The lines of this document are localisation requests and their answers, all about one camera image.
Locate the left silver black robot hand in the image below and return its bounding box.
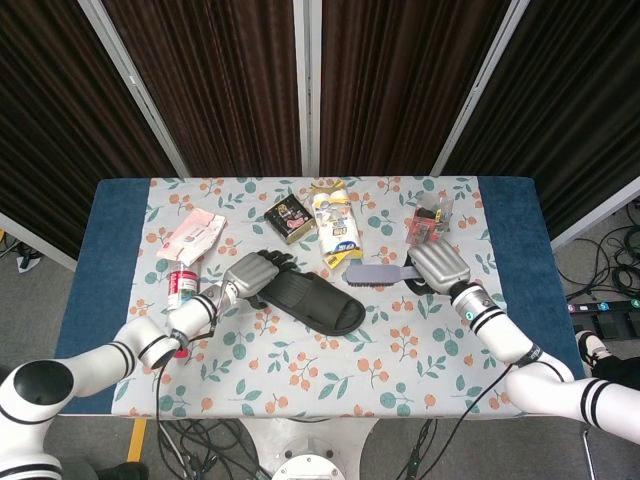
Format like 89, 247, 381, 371
222, 248, 301, 309

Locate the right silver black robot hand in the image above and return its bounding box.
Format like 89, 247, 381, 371
406, 238, 472, 297

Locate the grey scrubbing brush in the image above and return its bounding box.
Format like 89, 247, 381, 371
345, 263, 424, 289

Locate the black rubber slipper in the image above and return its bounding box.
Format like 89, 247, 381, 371
248, 259, 367, 334

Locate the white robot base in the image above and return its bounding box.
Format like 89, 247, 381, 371
238, 417, 377, 480

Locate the white and black sneaker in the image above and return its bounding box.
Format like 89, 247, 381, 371
574, 328, 614, 372

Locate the clear box with red items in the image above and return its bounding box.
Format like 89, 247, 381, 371
405, 192, 455, 247

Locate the black and gold tin can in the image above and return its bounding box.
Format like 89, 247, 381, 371
263, 195, 317, 246

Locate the clear bottle with red cap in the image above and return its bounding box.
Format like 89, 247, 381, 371
167, 260, 201, 359

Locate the pink white wet wipes pack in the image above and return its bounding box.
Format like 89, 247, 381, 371
156, 208, 229, 267

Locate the white tissue roll pack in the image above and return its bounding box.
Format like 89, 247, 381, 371
309, 180, 364, 272

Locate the floral printed tablecloth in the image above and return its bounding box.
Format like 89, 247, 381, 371
112, 175, 524, 420

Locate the blue table cover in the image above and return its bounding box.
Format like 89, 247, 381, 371
53, 175, 586, 416

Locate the brown folding screen panel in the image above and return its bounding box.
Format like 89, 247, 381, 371
431, 0, 640, 252
0, 0, 190, 271
77, 0, 314, 179
294, 0, 517, 178

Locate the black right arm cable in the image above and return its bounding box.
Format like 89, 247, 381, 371
433, 360, 517, 480

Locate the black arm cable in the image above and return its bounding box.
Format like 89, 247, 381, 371
433, 360, 517, 480
153, 327, 217, 426

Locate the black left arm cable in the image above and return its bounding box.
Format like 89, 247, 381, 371
153, 327, 217, 426

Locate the black floor cable bundle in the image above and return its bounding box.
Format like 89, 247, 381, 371
558, 197, 640, 302
154, 417, 274, 480

